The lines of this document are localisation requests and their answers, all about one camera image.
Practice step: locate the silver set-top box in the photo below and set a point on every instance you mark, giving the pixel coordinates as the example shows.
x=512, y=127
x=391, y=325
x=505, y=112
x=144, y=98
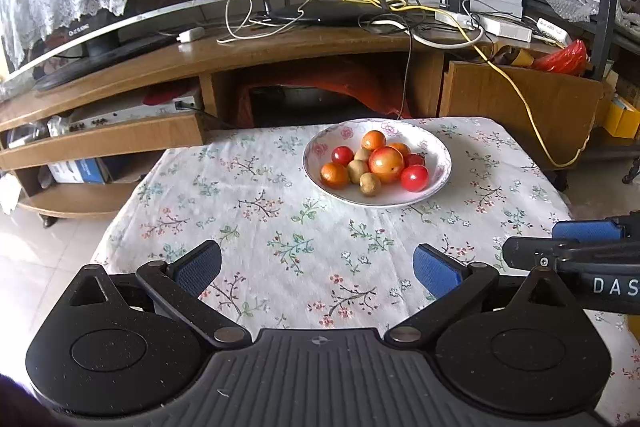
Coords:
x=125, y=119

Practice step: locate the white power strip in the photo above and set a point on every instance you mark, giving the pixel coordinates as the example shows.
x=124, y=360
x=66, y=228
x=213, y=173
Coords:
x=505, y=29

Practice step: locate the red tomato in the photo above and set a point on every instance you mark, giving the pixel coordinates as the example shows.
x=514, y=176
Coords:
x=414, y=178
x=343, y=155

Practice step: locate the yellow box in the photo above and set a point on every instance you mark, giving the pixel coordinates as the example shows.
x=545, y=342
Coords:
x=622, y=117

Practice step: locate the black adapter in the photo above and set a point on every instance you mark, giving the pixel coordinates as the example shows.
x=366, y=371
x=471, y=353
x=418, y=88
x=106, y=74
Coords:
x=454, y=4

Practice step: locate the small white adapter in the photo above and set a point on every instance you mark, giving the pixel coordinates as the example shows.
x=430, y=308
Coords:
x=191, y=34

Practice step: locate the white labelled adapter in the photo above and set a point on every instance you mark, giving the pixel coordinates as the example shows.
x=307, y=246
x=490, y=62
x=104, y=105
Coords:
x=550, y=29

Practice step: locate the large orange-red apple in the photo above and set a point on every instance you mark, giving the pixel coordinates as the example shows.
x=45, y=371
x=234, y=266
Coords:
x=386, y=164

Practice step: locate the small red apple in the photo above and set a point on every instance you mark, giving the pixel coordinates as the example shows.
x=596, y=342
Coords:
x=417, y=159

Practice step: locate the red plastic bag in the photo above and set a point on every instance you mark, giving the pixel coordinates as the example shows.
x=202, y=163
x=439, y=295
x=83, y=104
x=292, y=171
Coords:
x=562, y=57

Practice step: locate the wooden tv stand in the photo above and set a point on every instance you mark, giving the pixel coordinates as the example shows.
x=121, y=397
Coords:
x=325, y=39

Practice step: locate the dark metal pot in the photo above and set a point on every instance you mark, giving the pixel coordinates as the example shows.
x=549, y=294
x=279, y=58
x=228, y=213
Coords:
x=300, y=104

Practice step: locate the white floral bowl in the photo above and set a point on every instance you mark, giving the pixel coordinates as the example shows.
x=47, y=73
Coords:
x=434, y=151

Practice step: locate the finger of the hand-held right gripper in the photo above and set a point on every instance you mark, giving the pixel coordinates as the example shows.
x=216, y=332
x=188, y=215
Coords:
x=530, y=251
x=585, y=229

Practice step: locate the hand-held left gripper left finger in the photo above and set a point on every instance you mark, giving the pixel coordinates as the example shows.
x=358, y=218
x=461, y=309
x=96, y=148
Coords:
x=197, y=269

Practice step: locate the brown paper scraps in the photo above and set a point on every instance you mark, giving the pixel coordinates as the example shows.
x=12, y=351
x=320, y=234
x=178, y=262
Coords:
x=515, y=57

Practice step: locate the orange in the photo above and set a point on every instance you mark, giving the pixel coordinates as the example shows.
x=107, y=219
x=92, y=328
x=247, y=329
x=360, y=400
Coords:
x=373, y=140
x=402, y=148
x=334, y=174

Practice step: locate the floral tablecloth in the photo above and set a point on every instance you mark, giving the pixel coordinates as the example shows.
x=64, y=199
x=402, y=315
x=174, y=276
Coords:
x=275, y=217

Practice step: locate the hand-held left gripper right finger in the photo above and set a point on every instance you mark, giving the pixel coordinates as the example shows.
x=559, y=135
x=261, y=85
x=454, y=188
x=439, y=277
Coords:
x=435, y=269

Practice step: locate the orange plastic sheet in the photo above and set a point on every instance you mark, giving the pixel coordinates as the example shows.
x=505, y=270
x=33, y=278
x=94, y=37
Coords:
x=350, y=74

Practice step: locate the black stand leg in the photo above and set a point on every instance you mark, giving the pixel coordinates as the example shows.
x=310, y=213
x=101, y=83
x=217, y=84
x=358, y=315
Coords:
x=632, y=169

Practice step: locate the blue box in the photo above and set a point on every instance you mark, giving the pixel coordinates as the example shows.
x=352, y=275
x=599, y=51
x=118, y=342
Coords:
x=80, y=171

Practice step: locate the red cloth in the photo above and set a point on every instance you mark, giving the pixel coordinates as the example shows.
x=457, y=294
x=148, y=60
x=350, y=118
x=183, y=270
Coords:
x=165, y=97

